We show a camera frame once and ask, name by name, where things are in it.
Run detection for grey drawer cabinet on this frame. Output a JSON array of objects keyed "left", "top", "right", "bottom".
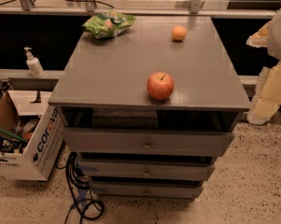
[{"left": 49, "top": 16, "right": 249, "bottom": 199}]

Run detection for red apple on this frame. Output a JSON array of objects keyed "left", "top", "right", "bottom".
[{"left": 147, "top": 72, "right": 175, "bottom": 101}]

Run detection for orange fruit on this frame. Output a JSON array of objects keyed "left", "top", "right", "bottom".
[{"left": 172, "top": 25, "right": 187, "bottom": 41}]

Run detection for grey metal window ledge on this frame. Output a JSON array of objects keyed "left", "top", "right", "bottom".
[{"left": 0, "top": 69, "right": 63, "bottom": 91}]

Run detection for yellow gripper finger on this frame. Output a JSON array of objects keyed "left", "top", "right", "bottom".
[
  {"left": 246, "top": 21, "right": 272, "bottom": 48},
  {"left": 246, "top": 61, "right": 281, "bottom": 125}
]

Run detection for white pump dispenser bottle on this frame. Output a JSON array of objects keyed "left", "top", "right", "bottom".
[{"left": 24, "top": 47, "right": 44, "bottom": 77}]

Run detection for green chip bag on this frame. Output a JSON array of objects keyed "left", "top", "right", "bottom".
[{"left": 82, "top": 10, "right": 136, "bottom": 39}]

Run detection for black floor cables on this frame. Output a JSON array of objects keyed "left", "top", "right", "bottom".
[{"left": 54, "top": 140, "right": 105, "bottom": 224}]

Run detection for white cardboard box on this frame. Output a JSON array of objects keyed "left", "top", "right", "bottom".
[{"left": 0, "top": 91, "right": 63, "bottom": 181}]

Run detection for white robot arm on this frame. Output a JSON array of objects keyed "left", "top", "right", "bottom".
[{"left": 246, "top": 8, "right": 281, "bottom": 125}]

